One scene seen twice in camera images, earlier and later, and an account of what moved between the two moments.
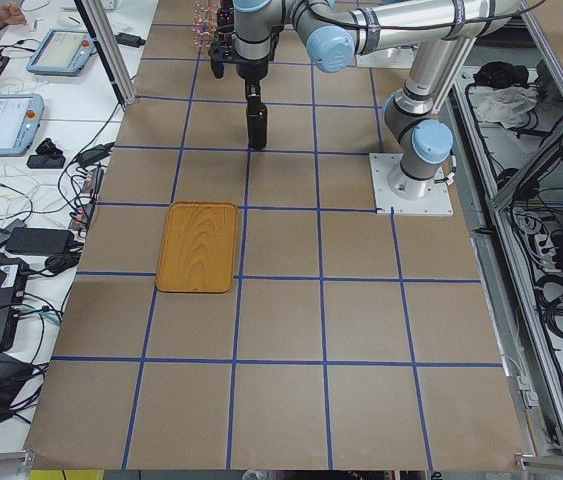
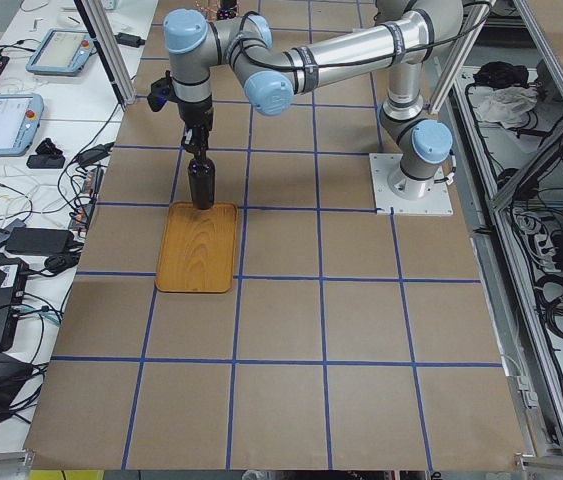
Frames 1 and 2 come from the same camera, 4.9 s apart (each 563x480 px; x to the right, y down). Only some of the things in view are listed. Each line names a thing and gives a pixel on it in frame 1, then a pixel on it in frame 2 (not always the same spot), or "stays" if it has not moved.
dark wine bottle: [257, 123] -> [202, 173]
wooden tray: [197, 250] stays
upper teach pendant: [62, 52] stays
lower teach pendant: [6, 125] stays
